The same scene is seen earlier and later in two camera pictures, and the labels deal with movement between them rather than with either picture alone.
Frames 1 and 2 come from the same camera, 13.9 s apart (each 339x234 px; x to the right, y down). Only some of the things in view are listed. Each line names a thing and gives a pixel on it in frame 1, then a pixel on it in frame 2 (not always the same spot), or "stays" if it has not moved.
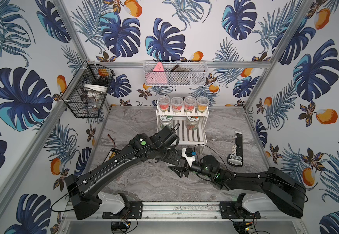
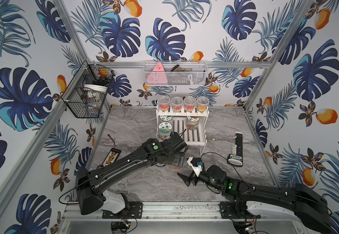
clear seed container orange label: [202, 104] stays
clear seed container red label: [189, 103] stays
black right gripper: [180, 171] -> [187, 180]
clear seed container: [177, 103] stays
